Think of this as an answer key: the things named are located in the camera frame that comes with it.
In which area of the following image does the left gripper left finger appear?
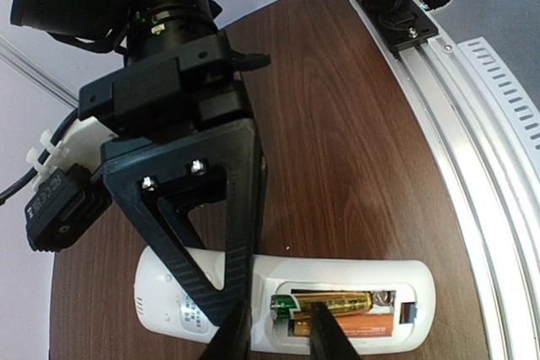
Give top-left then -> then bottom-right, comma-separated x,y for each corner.
201,300 -> 252,360

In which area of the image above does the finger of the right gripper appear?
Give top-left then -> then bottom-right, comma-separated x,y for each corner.
248,153 -> 269,260
101,119 -> 257,326

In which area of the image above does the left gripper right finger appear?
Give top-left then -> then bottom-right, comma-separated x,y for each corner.
309,302 -> 360,360

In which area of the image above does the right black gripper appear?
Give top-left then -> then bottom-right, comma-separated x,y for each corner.
10,0 -> 270,145

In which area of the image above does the orange battery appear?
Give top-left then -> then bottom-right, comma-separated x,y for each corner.
288,314 -> 394,338

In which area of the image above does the gold green battery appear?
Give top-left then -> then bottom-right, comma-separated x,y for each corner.
270,292 -> 374,320

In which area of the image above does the white remote control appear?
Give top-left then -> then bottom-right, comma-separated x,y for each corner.
134,248 -> 436,355

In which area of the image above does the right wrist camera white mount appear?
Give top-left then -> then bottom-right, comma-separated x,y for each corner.
23,117 -> 119,254

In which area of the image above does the right black cable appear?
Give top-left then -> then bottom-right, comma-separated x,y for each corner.
0,106 -> 81,207

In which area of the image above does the right aluminium corner post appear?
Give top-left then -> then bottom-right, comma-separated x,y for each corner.
1,37 -> 78,109

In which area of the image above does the front aluminium rail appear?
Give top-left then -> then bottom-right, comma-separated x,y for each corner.
311,0 -> 540,360

